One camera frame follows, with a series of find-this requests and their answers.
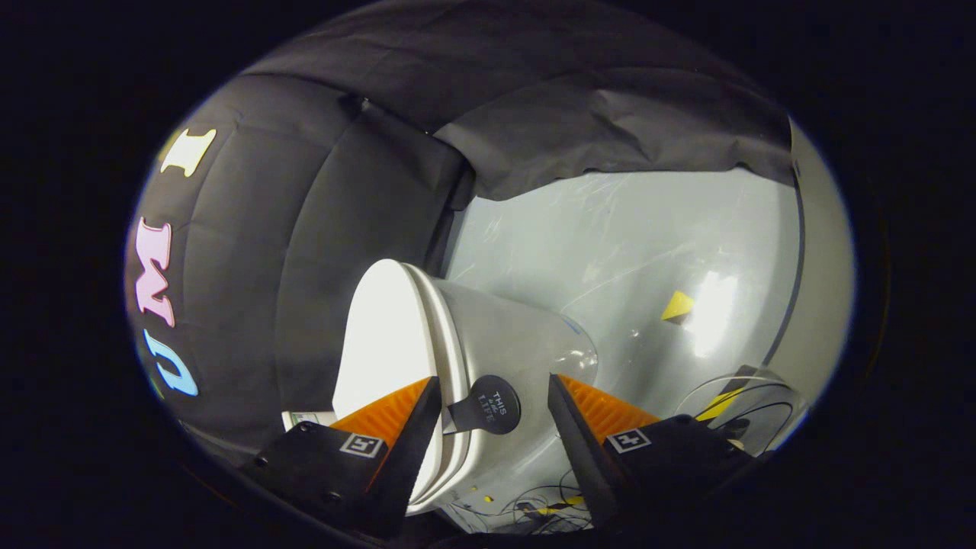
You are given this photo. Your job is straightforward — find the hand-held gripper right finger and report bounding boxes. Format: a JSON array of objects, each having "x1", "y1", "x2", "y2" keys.
[{"x1": 547, "y1": 372, "x2": 763, "y2": 531}]

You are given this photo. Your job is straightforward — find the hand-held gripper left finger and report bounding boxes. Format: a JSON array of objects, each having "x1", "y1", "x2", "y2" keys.
[{"x1": 254, "y1": 375, "x2": 444, "y2": 541}]

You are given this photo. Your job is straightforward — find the black round lid lifter tab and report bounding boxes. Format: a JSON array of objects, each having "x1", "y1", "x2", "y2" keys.
[{"x1": 442, "y1": 374, "x2": 522, "y2": 437}]

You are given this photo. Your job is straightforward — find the yellow floor tape strip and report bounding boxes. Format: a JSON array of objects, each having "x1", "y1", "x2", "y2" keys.
[{"x1": 695, "y1": 389, "x2": 744, "y2": 422}]

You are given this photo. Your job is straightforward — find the yellow triangular floor tape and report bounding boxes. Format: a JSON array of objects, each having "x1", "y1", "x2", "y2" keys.
[{"x1": 660, "y1": 290, "x2": 696, "y2": 324}]

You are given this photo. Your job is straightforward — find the thin black floor cable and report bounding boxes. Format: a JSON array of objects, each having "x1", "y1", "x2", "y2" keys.
[{"x1": 675, "y1": 374, "x2": 809, "y2": 458}]

